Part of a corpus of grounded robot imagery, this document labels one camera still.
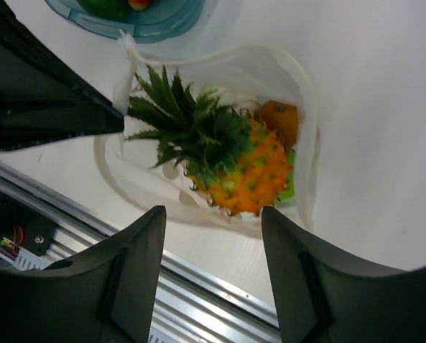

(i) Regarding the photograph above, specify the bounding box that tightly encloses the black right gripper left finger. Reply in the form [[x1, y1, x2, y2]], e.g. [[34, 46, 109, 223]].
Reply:
[[0, 206, 167, 342]]

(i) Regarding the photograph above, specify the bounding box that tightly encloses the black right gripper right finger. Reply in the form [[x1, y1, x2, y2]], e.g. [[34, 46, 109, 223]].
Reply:
[[262, 207, 426, 342]]

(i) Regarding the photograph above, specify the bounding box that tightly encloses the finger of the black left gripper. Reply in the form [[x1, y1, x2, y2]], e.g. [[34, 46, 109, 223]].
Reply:
[[0, 1, 124, 151]]

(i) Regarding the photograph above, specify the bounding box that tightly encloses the green toy watermelon ball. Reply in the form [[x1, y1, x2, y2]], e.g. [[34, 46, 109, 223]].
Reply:
[[276, 149, 296, 204]]

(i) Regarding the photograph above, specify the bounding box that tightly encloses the orange spiky toy fruit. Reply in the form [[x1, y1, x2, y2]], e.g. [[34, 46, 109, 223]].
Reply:
[[127, 66, 289, 216]]

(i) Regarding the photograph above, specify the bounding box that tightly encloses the brown toy kiwi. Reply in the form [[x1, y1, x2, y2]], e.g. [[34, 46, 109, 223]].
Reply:
[[257, 100, 299, 149]]

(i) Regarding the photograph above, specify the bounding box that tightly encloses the clear zip top bag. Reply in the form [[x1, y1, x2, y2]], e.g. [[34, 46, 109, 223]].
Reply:
[[94, 32, 320, 237]]

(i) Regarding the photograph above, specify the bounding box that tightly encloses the blue plastic tray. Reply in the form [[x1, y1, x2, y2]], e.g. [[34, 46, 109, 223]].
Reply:
[[46, 1, 205, 44]]

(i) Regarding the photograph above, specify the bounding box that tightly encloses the aluminium mounting rail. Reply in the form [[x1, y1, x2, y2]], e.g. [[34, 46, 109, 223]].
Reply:
[[0, 162, 280, 342]]

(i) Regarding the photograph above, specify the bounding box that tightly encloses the white slotted cable duct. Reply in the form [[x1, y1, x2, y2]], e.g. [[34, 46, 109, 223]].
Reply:
[[0, 247, 49, 271]]

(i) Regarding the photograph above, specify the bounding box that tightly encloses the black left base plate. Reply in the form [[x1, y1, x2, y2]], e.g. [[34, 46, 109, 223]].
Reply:
[[0, 202, 58, 260]]

